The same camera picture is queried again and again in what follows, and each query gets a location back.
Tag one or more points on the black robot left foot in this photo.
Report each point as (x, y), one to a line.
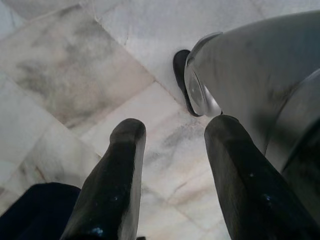
(180, 65)

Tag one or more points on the navy shirt with red trim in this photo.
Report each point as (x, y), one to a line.
(32, 212)

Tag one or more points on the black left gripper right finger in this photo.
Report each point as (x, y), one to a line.
(247, 190)

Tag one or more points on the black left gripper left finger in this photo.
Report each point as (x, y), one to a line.
(110, 195)

